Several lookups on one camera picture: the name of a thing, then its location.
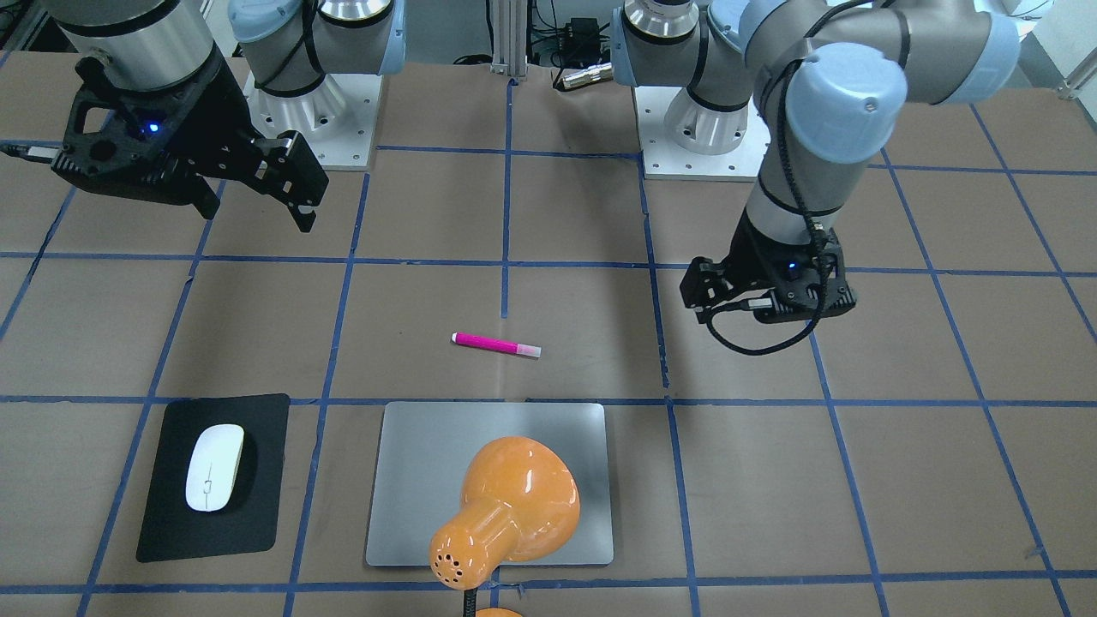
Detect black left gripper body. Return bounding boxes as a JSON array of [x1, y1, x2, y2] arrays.
[[716, 214, 858, 324]]

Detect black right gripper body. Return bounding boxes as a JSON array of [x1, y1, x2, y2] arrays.
[[50, 52, 264, 218]]

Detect pink marker pen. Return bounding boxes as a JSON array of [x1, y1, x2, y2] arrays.
[[451, 332, 543, 358]]

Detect white computer mouse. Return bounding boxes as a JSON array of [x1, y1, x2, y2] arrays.
[[184, 424, 244, 512]]

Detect black mousepad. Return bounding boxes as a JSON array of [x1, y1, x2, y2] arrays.
[[135, 393, 290, 563]]

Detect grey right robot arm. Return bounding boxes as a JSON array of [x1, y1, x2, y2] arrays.
[[5, 1, 406, 233]]

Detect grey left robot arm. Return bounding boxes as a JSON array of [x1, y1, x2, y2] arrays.
[[611, 1, 1020, 324]]

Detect orange desk lamp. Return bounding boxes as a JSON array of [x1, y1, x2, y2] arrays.
[[429, 436, 581, 616]]

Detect silver closed laptop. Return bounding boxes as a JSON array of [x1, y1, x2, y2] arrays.
[[364, 401, 614, 586]]

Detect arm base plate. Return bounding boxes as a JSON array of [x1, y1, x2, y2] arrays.
[[633, 87, 770, 183], [244, 74, 384, 171]]

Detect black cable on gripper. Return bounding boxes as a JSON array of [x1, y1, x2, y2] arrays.
[[706, 0, 892, 356]]

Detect aluminium frame post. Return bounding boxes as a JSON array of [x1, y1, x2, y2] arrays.
[[489, 0, 530, 82]]

